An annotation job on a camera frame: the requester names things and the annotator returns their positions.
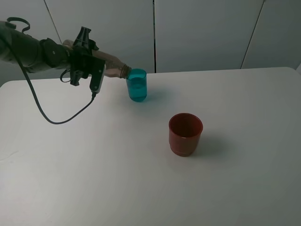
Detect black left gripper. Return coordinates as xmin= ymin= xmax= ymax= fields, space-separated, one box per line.
xmin=67 ymin=26 xmax=105 ymax=86

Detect clear smoky plastic bottle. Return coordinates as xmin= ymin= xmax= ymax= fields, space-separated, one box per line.
xmin=61 ymin=40 xmax=132 ymax=79

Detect teal translucent plastic cup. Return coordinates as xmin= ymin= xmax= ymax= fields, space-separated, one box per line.
xmin=126 ymin=69 xmax=147 ymax=102

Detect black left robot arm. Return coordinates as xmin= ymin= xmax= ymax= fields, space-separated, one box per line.
xmin=0 ymin=17 xmax=105 ymax=92

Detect red plastic cup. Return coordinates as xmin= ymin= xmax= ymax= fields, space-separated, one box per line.
xmin=168 ymin=113 xmax=203 ymax=157

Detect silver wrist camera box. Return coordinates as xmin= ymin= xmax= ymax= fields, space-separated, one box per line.
xmin=89 ymin=58 xmax=106 ymax=94

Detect black camera cable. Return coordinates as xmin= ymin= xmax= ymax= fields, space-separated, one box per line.
xmin=0 ymin=16 xmax=97 ymax=125

